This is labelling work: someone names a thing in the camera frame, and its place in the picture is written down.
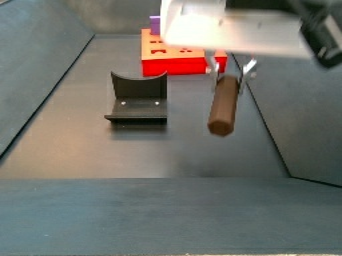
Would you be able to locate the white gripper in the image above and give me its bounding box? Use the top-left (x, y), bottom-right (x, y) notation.
top-left (160, 0), bottom-right (313, 93)

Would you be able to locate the brown hexagon prism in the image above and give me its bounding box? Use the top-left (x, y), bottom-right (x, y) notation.
top-left (207, 76), bottom-right (239, 137)

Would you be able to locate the red shape sorting block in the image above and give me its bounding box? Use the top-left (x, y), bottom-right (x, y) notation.
top-left (140, 28), bottom-right (228, 78)

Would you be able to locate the purple rectangular block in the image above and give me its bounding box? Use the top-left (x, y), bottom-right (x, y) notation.
top-left (150, 15), bottom-right (160, 35)

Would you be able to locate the black curved holder stand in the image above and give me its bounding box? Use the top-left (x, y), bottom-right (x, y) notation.
top-left (104, 72), bottom-right (167, 122)

